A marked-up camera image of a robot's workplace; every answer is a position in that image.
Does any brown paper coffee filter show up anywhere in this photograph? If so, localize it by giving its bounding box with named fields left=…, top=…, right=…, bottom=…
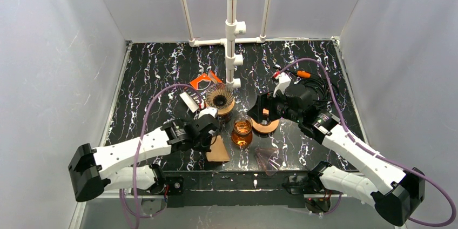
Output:
left=206, top=136, right=231, bottom=162

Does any clear glass ribbed dripper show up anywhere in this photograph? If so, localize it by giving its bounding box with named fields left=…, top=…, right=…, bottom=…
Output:
left=205, top=83, right=234, bottom=110

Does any wooden ring dripper holder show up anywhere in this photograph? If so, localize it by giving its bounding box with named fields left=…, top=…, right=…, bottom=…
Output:
left=206, top=95, right=235, bottom=116

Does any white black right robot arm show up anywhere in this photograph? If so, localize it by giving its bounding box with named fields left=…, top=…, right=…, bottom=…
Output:
left=247, top=84, right=425, bottom=226

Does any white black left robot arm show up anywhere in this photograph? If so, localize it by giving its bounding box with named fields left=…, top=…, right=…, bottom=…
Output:
left=68, top=114, right=220, bottom=203

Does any pink translucent plastic dripper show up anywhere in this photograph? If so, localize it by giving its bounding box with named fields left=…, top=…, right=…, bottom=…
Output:
left=255, top=147, right=283, bottom=176

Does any orange coffee filter box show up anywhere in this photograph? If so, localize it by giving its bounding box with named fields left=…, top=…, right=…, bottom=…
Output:
left=179, top=71, right=224, bottom=112

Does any amber glass server pitcher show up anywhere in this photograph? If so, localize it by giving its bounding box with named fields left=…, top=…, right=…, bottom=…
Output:
left=231, top=114, right=253, bottom=147

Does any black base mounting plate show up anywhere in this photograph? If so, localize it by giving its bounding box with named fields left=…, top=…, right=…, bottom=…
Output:
left=130, top=170, right=333, bottom=214

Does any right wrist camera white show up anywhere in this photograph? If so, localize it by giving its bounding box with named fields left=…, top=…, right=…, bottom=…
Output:
left=273, top=72, right=291, bottom=98

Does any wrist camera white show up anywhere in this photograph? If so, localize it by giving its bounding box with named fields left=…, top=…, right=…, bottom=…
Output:
left=198, top=107, right=218, bottom=119
left=273, top=72, right=291, bottom=98

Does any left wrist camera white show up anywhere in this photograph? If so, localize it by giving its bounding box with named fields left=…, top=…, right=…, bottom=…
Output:
left=198, top=107, right=218, bottom=119

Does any black cable bundle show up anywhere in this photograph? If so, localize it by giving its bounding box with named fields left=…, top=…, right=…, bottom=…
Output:
left=297, top=73, right=341, bottom=108

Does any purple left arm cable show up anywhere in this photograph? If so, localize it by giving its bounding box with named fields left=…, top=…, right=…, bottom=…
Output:
left=119, top=83, right=196, bottom=229

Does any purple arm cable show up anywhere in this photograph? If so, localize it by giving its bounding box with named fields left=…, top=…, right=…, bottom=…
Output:
left=119, top=83, right=196, bottom=229
left=277, top=58, right=457, bottom=227

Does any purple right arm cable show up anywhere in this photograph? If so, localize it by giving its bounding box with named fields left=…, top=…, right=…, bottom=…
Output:
left=277, top=58, right=457, bottom=227

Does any white PVC pipe frame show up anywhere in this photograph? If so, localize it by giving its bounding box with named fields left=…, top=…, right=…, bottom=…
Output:
left=181, top=0, right=271, bottom=89

